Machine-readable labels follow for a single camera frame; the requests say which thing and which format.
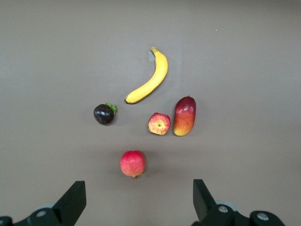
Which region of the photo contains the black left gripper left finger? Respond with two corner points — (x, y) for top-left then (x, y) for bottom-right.
(0, 180), (87, 226)

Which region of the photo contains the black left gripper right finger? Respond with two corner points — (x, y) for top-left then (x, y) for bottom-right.
(191, 179), (286, 226)

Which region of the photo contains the red yellow apple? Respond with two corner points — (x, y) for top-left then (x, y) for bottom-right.
(147, 112), (171, 136)

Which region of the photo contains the yellow banana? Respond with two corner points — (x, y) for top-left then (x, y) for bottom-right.
(124, 46), (169, 105)

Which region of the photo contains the red pomegranate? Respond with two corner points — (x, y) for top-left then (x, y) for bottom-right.
(120, 150), (146, 180)

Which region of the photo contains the red yellow mango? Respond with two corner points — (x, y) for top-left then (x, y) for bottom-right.
(173, 95), (197, 137)

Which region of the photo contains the dark purple mangosteen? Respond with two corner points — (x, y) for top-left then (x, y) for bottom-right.
(93, 102), (118, 126)

